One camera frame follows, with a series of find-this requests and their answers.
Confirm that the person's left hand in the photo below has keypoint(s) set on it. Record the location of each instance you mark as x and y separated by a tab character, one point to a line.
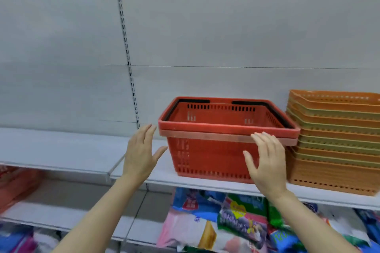
139	158

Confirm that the person's right hand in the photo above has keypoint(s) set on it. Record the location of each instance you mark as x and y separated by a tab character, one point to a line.
271	172

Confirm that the stack of orange green baskets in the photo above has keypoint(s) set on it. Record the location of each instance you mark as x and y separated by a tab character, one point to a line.
335	172

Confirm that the white metal store shelves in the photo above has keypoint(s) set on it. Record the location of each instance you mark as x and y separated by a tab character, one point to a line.
237	24

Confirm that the person's left forearm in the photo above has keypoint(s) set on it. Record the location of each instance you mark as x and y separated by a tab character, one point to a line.
98	220

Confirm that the person's right forearm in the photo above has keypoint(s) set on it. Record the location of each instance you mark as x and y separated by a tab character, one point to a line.
311	226

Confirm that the pile of colourful detergent bags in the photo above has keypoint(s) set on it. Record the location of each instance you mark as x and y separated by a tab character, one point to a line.
237	220

